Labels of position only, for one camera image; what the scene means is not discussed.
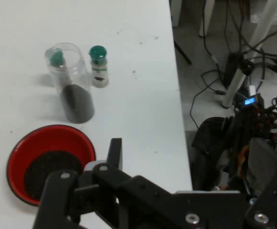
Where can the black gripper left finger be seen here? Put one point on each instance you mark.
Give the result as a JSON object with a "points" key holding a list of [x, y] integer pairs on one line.
{"points": [[57, 198]]}

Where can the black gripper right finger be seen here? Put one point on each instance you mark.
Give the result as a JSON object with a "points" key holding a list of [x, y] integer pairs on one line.
{"points": [[272, 205]]}

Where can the clear plastic jar black granules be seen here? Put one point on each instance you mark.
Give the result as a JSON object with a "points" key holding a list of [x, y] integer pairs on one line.
{"points": [[77, 105]]}

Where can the dark grey equipment box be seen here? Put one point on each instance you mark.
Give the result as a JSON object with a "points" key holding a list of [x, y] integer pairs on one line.
{"points": [[265, 152]]}

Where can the red bowl black granules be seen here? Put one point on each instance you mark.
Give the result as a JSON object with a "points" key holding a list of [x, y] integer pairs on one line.
{"points": [[45, 140]]}

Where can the black bag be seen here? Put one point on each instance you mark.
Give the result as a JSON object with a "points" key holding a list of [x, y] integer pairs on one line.
{"points": [[210, 138]]}

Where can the device with blue display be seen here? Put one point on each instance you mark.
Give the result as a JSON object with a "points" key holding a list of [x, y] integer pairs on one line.
{"points": [[250, 102]]}

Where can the white slanted furniture leg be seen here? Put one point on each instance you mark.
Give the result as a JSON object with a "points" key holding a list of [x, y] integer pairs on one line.
{"points": [[236, 81]]}

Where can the green-capped spice bottle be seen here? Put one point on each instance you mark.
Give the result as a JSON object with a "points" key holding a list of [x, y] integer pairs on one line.
{"points": [[99, 71], [56, 58]]}

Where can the black power brick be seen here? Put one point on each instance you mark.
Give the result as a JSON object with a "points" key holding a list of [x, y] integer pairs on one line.
{"points": [[230, 69]]}

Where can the black rod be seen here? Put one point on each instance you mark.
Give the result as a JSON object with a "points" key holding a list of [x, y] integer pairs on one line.
{"points": [[184, 54]]}

